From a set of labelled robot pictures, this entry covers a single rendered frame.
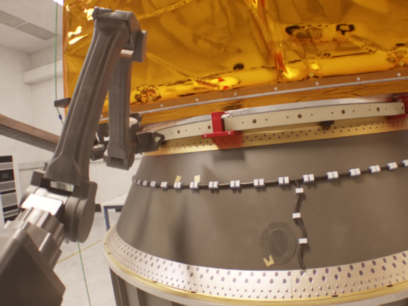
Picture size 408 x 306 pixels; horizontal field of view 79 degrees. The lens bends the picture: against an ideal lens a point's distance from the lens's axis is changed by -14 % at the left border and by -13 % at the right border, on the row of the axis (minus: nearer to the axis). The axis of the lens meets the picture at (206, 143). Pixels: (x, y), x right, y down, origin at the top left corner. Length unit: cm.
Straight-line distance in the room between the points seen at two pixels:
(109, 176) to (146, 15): 695
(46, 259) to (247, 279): 64
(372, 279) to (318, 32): 84
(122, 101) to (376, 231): 82
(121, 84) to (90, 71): 18
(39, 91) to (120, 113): 920
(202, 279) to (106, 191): 728
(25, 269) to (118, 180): 754
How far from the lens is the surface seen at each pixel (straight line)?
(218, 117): 101
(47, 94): 958
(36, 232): 39
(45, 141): 103
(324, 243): 91
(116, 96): 70
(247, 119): 99
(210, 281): 93
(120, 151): 81
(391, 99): 127
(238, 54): 110
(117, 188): 790
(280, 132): 102
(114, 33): 54
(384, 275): 95
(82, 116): 48
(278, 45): 109
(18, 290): 35
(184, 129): 111
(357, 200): 98
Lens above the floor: 162
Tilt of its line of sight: 1 degrees up
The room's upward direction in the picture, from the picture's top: 6 degrees counter-clockwise
